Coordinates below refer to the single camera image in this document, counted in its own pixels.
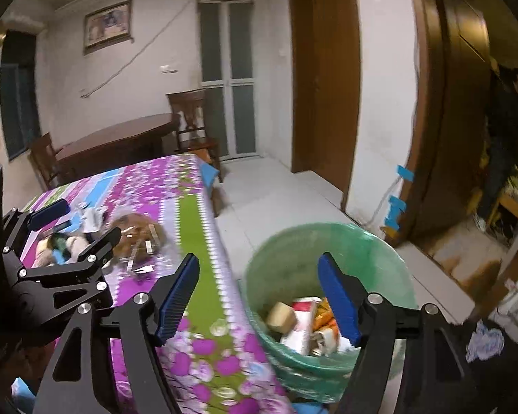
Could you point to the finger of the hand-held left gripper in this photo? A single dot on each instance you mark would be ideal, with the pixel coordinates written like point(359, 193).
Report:
point(47, 213)
point(103, 246)

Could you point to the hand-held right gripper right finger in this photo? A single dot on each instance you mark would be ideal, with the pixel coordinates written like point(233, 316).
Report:
point(339, 302)

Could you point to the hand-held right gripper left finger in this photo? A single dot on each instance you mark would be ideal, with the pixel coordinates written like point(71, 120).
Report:
point(175, 306)

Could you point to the orange packet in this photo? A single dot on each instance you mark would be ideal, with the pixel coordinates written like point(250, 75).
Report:
point(325, 310)

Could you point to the dark green cloth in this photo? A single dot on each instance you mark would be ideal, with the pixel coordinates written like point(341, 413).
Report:
point(62, 241)

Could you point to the beige sock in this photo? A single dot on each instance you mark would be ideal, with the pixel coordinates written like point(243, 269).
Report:
point(43, 254)

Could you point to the basket bin with green liner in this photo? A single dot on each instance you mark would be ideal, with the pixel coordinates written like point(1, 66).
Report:
point(285, 250)

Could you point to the bread in clear plastic bag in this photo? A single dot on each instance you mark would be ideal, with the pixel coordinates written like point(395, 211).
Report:
point(134, 228)

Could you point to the plain wooden chair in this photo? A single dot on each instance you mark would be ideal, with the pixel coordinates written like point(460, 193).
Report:
point(43, 159)

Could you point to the purple floral tablecloth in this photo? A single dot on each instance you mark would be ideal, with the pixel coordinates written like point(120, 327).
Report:
point(190, 207)

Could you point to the blue tape strip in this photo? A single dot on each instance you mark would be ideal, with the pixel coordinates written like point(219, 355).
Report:
point(405, 173)
point(396, 205)
point(392, 221)

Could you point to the dark wooden dining table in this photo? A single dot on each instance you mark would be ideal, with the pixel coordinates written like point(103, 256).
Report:
point(116, 136)

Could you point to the dark window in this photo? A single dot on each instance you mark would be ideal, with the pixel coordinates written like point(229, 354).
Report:
point(19, 95)

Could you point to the carved back wooden chair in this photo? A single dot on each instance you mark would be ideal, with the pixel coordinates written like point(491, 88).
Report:
point(190, 112)

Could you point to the framed elephant picture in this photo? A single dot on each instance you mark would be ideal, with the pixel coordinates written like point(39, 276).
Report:
point(108, 26)

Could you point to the white glass double door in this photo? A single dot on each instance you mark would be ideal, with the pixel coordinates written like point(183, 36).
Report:
point(226, 77)

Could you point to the closed brown wooden door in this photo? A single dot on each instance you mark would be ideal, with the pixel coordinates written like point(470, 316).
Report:
point(328, 86)

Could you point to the dark open wooden door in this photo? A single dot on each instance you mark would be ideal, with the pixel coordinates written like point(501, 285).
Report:
point(466, 95)

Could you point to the brown wooden door frame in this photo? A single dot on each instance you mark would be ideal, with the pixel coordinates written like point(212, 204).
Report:
point(425, 95)

